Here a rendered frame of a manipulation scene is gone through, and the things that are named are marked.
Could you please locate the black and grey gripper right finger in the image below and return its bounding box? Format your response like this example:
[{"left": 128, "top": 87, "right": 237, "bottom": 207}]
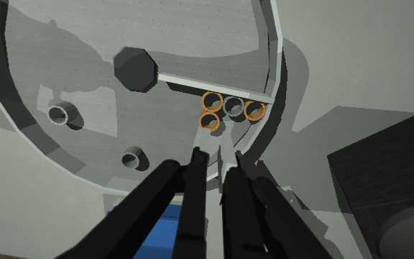
[{"left": 217, "top": 132, "right": 333, "bottom": 259}]

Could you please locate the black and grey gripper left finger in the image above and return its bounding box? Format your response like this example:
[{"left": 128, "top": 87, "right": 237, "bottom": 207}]
[{"left": 53, "top": 127, "right": 211, "bottom": 259}]

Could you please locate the bronze bushing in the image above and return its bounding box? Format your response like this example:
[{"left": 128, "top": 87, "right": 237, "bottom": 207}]
[
  {"left": 243, "top": 99, "right": 266, "bottom": 121},
  {"left": 201, "top": 90, "right": 224, "bottom": 112},
  {"left": 199, "top": 109, "right": 220, "bottom": 132}
]

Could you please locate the blue plastic crate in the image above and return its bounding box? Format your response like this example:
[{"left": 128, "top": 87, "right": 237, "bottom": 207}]
[{"left": 132, "top": 204, "right": 182, "bottom": 259}]

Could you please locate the grey metal bushing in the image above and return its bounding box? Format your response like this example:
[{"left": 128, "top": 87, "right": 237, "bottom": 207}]
[
  {"left": 47, "top": 102, "right": 78, "bottom": 125},
  {"left": 222, "top": 94, "right": 244, "bottom": 117},
  {"left": 120, "top": 146, "right": 144, "bottom": 169}
]

